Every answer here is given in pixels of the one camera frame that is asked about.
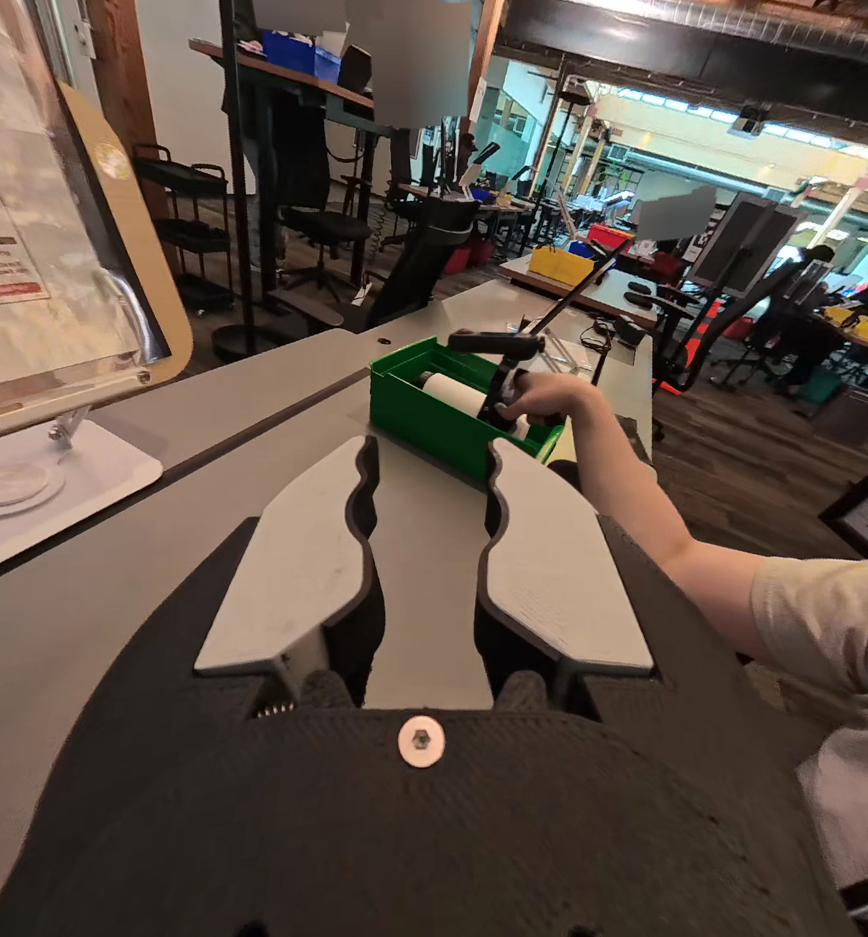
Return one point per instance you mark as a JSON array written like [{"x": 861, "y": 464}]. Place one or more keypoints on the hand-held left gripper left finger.
[{"x": 287, "y": 578}]

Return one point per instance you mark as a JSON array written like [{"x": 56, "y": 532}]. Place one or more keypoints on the red plastic bin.
[
  {"x": 609, "y": 236},
  {"x": 470, "y": 258}
]

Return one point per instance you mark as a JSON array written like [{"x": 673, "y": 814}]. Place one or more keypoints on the wooden post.
[{"x": 123, "y": 110}]

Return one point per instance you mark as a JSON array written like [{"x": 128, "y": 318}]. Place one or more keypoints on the black pole stand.
[{"x": 240, "y": 219}]

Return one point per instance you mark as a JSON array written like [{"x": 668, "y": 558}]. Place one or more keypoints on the acrylic sign stand wooden board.
[{"x": 53, "y": 293}]

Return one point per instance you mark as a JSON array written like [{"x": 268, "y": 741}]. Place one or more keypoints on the green plastic bin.
[{"x": 419, "y": 424}]

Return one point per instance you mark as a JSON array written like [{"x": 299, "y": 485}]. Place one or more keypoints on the yellow plastic bin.
[{"x": 559, "y": 265}]

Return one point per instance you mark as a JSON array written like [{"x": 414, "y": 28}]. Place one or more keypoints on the person's right forearm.
[{"x": 639, "y": 505}]

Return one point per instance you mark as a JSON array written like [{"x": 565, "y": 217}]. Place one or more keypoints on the yellow smiley sticker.
[{"x": 112, "y": 161}]

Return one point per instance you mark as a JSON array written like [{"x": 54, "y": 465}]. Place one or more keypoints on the person's right hand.
[{"x": 558, "y": 399}]

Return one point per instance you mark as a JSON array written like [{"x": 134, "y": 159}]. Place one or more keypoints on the wooden top standing desk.
[{"x": 295, "y": 80}]

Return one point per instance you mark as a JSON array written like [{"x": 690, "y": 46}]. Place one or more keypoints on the white plastic water bottle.
[{"x": 452, "y": 388}]

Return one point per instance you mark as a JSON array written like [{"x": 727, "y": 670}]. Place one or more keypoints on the black office chair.
[
  {"x": 324, "y": 227},
  {"x": 712, "y": 329},
  {"x": 426, "y": 256}
]

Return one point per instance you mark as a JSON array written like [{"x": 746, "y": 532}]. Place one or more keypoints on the white top neighbouring desk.
[{"x": 609, "y": 293}]

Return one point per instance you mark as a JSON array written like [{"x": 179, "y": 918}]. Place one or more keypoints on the black power adapter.
[{"x": 628, "y": 331}]

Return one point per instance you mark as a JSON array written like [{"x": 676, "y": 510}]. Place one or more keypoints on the blue storage bin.
[
  {"x": 584, "y": 249},
  {"x": 295, "y": 51}
]

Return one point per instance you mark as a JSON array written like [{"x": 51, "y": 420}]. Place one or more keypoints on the black utility cart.
[{"x": 199, "y": 234}]

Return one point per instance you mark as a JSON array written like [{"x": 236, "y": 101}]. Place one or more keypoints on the ceiling projector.
[{"x": 750, "y": 121}]

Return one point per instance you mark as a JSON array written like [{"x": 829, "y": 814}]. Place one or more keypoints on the grey board on stand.
[{"x": 745, "y": 245}]

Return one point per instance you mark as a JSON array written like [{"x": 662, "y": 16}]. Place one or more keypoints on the person's beige shirt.
[{"x": 836, "y": 659}]

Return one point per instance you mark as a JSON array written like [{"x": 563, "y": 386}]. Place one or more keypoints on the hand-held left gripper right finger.
[{"x": 565, "y": 585}]

